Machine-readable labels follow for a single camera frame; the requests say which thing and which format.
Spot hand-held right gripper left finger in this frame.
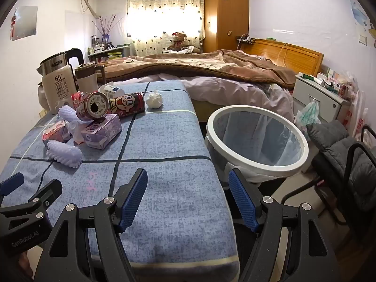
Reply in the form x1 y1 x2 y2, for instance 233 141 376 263
37 168 149 282

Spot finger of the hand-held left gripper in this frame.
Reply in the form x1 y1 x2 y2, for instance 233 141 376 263
26 179 63 216
0 173 25 197

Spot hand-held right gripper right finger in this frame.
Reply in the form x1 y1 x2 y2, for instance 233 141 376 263
228 168 343 282

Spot white-rimmed trash bin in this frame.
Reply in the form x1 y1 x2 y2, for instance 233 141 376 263
205 105 309 183

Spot purple drink carton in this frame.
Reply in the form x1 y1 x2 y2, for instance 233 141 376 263
80 113 122 150

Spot red cartoon drink can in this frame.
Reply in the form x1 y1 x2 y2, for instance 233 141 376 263
109 92 146 118

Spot red open-top drink can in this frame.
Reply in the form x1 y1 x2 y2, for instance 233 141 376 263
76 92 110 121

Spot white tissue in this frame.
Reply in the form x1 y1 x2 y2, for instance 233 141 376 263
146 90 163 109

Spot white jar with blue label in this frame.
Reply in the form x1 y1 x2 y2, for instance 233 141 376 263
98 84 125 99

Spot grey seat cushion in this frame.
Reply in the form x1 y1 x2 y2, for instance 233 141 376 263
307 120 376 212

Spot green printed plastic bag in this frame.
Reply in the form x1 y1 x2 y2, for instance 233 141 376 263
294 98 322 130

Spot white electric kettle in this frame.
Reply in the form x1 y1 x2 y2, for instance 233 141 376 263
37 48 84 115

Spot pink duvet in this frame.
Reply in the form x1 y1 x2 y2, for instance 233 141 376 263
113 75 294 122

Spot white and brown travel mug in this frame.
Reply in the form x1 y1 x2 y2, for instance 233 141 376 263
74 62 106 93

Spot black metal chair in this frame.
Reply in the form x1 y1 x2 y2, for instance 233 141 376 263
280 125 376 241

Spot white nightstand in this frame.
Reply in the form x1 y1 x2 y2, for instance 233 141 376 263
293 73 351 124

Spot brown blanket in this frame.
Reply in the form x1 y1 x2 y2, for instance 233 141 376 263
98 49 298 89

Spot white and red plastic bags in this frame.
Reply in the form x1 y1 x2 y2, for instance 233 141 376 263
347 91 369 141

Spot cluttered desk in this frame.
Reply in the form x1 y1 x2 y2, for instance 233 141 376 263
88 45 131 63

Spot pile of small boxes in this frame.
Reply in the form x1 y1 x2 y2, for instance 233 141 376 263
323 69 357 100

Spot white cloth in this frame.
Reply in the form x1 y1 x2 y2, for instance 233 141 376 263
169 46 202 55

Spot brown teddy bear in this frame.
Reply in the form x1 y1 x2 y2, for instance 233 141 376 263
167 31 188 51

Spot purple dried branches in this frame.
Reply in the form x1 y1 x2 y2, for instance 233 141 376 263
92 15 124 43

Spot wooden wardrobe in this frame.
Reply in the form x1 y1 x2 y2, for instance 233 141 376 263
204 0 250 53

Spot air conditioner pipe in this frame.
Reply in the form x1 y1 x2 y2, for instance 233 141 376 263
81 0 100 18

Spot blue patterned curtain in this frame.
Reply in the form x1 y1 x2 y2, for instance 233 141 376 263
126 0 205 57

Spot wooden bed frame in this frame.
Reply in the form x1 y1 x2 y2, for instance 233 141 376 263
191 38 324 122

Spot silver wall poster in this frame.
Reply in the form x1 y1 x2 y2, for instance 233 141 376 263
10 6 39 40

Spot cartoon wall stickers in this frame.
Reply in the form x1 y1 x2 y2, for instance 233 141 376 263
311 0 376 47

